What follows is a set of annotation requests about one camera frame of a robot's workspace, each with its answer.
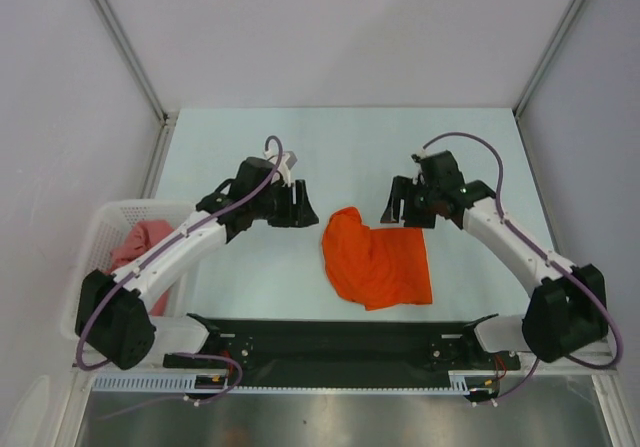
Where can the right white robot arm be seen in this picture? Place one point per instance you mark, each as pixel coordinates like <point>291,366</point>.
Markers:
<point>565,300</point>

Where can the left aluminium frame post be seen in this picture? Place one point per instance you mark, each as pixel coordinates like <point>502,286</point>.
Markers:
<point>164,120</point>

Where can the aluminium frame post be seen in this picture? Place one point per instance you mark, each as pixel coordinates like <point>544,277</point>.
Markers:
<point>164,120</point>
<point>560,34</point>

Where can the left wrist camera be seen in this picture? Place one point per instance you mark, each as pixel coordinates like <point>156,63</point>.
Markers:
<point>285,163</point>

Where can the white plastic basket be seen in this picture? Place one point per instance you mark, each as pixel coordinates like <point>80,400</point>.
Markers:
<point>107,230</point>

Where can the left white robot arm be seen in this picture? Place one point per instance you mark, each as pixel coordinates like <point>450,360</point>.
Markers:
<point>113,312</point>

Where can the pink t shirt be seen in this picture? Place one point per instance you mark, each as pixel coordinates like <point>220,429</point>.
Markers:
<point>143,236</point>

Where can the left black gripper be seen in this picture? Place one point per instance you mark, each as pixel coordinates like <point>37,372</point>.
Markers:
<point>300,214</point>

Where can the white cable duct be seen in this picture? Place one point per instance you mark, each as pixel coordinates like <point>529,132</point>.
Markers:
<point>192,383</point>

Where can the orange t shirt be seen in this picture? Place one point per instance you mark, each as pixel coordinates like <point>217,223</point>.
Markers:
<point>376,268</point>

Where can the right aluminium frame post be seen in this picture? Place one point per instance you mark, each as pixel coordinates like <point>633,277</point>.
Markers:
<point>560,34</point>

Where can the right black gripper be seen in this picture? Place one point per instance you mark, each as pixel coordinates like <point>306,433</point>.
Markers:
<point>403,189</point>

